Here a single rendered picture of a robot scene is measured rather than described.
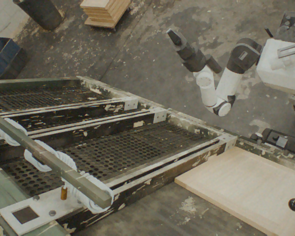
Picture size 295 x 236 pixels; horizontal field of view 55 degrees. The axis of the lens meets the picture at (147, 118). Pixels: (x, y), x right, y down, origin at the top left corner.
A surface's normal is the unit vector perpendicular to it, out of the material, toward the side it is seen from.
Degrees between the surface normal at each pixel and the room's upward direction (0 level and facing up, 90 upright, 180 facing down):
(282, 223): 51
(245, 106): 0
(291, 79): 68
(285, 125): 0
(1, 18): 90
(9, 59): 91
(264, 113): 0
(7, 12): 90
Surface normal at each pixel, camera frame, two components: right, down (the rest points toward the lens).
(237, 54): -0.41, 0.43
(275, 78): -0.64, 0.57
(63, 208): 0.15, -0.94
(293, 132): -0.40, -0.48
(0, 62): 0.82, 0.20
